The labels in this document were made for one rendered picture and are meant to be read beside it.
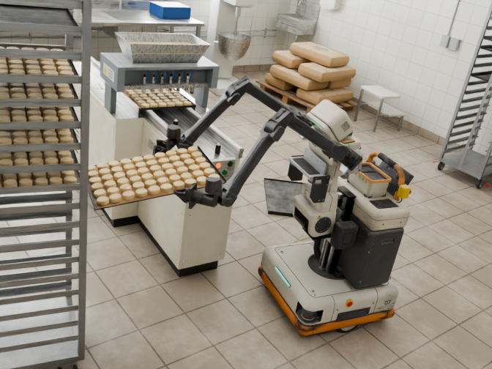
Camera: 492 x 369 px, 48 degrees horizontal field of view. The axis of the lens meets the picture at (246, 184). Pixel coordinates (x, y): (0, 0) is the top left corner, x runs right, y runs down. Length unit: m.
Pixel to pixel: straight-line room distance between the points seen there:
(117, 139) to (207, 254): 0.95
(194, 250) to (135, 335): 0.66
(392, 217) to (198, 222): 1.15
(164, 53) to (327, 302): 1.85
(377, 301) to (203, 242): 1.11
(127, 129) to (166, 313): 1.22
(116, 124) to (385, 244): 1.83
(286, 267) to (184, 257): 0.64
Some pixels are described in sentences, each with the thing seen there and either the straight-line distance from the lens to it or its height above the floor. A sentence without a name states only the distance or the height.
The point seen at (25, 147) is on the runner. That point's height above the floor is 1.23.
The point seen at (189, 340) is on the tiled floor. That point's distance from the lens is 3.16.
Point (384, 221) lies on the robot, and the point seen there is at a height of 0.76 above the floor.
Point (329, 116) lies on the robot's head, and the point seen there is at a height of 1.29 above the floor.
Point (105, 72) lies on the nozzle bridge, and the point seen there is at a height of 1.08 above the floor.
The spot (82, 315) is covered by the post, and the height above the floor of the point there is 0.40.
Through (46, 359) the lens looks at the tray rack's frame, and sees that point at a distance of 2.85.
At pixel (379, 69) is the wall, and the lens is 7.42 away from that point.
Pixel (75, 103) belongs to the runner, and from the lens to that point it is 2.18.
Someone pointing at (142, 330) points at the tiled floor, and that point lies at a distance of 3.20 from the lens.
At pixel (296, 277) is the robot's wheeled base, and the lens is 3.28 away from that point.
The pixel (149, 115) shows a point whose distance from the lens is 3.62.
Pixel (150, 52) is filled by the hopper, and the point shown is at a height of 1.26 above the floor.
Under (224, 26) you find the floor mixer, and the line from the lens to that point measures 7.28.
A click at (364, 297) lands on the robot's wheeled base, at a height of 0.26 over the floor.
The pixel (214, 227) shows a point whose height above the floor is 0.36.
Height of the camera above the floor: 2.15
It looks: 26 degrees down
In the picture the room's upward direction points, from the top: 9 degrees clockwise
